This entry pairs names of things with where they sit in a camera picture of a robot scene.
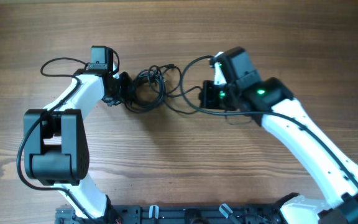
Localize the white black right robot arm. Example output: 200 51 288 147
199 47 358 223

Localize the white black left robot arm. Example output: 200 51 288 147
16 46 131 223

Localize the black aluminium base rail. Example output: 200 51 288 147
55 204 286 224

